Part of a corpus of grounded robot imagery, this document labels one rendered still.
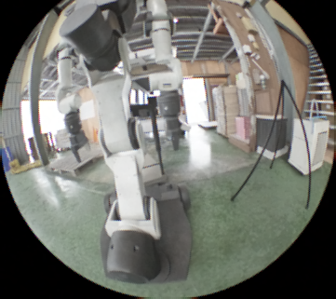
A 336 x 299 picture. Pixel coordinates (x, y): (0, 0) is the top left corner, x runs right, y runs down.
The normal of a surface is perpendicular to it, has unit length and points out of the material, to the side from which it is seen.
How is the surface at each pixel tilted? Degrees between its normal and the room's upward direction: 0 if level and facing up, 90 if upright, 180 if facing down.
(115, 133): 86
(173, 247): 0
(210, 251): 0
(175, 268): 0
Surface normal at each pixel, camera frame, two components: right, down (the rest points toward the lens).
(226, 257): -0.14, -0.98
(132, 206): 0.00, -0.58
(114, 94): 0.15, 0.31
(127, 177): 0.05, -0.36
